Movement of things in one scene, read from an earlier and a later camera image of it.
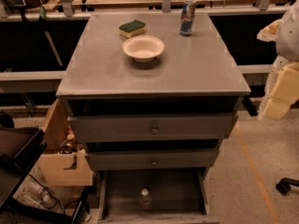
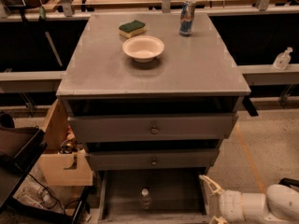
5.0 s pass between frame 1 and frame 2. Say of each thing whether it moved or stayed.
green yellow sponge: stayed
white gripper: moved
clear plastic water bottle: stayed
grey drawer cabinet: stayed
